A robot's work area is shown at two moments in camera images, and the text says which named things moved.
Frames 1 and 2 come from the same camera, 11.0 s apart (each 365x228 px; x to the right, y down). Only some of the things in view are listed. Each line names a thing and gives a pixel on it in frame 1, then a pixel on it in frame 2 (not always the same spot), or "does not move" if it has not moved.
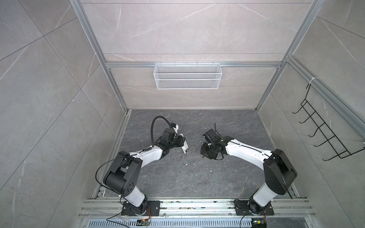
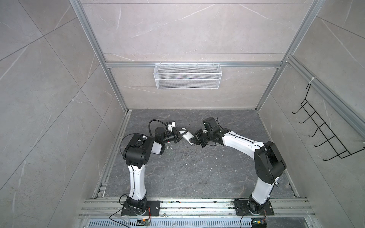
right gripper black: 203,151 -> 196,137
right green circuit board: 258,224 does not move
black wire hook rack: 341,151 does not move
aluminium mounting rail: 112,208 does not move
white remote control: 185,147 -> 187,136
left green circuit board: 144,222 does not move
